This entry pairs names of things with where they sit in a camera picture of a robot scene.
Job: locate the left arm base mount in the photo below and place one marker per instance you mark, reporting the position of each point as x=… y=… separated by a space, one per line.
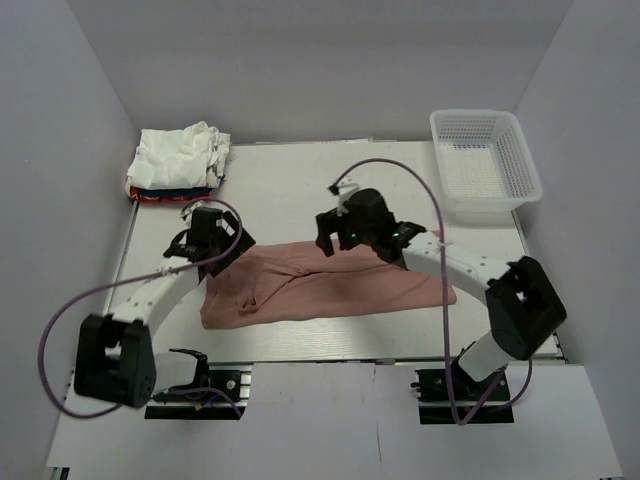
x=224 y=397

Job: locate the pink t-shirt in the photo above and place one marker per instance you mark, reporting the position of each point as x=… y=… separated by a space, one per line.
x=297 y=282

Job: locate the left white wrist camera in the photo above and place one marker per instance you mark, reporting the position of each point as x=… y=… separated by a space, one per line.
x=187 y=211

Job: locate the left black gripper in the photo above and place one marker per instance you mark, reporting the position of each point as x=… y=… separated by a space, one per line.
x=246 y=243

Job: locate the white t-shirt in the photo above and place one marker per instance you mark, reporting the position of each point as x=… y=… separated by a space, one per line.
x=194 y=157

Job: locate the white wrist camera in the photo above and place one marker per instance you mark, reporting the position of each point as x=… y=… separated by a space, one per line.
x=343 y=190
x=187 y=211

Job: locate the red blue folded shirt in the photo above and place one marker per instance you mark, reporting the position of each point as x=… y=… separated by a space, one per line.
x=161 y=195

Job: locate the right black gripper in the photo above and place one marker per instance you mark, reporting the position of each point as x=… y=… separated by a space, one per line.
x=331 y=223

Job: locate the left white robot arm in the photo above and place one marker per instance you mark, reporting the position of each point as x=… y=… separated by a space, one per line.
x=116 y=361

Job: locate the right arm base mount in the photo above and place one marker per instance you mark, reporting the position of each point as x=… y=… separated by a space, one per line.
x=434 y=406

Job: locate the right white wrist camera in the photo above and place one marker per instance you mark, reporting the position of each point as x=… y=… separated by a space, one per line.
x=343 y=190

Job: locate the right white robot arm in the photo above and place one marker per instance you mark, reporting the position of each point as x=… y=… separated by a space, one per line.
x=524 y=308

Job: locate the white plastic mesh basket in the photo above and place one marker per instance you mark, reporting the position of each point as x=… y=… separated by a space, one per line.
x=484 y=162

